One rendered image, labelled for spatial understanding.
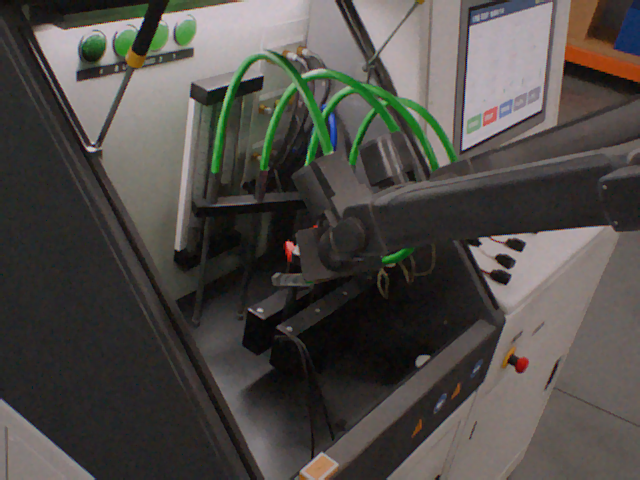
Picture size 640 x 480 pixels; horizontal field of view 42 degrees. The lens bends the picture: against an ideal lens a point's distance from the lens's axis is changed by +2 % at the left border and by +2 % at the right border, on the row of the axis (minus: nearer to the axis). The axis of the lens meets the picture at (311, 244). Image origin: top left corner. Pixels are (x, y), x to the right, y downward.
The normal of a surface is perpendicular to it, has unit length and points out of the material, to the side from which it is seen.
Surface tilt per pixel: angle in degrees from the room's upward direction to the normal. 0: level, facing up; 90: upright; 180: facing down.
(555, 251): 0
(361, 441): 0
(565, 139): 62
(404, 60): 90
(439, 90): 76
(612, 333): 0
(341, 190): 37
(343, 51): 90
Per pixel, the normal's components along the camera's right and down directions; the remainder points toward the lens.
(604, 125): -0.27, -0.03
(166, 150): 0.78, 0.43
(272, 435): 0.17, -0.84
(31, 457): -0.61, 0.33
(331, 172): 0.37, -0.35
